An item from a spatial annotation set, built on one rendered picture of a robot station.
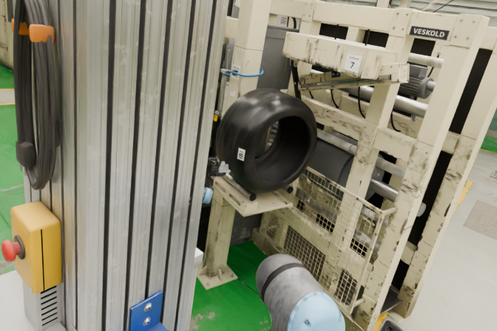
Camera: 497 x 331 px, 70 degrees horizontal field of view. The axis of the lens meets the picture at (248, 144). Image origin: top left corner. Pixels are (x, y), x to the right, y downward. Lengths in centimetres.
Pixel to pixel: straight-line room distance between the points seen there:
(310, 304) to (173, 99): 45
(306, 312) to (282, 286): 8
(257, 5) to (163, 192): 157
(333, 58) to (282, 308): 144
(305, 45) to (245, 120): 58
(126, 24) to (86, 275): 40
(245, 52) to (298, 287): 156
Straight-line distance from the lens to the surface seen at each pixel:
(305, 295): 74
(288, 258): 80
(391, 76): 189
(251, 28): 209
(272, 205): 215
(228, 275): 282
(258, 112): 180
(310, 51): 206
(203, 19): 62
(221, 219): 247
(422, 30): 205
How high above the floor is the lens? 184
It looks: 20 degrees down
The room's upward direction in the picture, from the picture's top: 10 degrees clockwise
